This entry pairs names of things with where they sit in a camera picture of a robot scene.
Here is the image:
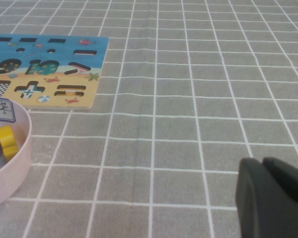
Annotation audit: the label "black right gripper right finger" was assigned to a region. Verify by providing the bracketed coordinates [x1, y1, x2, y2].
[262, 156, 298, 223]

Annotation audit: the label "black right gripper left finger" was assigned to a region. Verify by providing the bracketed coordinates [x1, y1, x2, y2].
[235, 157, 298, 238]

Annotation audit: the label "pink plastic bowl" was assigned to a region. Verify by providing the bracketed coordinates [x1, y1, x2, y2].
[0, 97, 32, 211]

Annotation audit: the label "colourful wooden puzzle board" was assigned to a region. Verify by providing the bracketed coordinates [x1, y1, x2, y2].
[0, 34, 110, 111]

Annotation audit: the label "yellow wooden number piece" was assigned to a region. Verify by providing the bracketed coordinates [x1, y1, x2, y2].
[0, 124, 19, 161]

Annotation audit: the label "grey white-grid tablecloth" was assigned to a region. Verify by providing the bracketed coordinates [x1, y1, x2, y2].
[0, 0, 298, 238]

